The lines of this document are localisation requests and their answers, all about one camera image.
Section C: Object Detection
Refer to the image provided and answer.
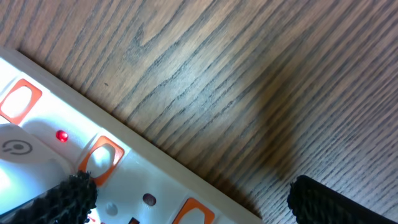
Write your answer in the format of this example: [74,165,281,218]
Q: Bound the white power strip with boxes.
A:
[1,49,261,223]

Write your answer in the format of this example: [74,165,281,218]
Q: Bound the white charger plug adapter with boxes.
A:
[1,124,73,215]

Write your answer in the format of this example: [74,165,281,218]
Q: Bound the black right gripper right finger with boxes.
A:
[287,175,396,224]

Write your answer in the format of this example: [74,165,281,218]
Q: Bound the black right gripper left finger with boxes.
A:
[1,171,98,224]

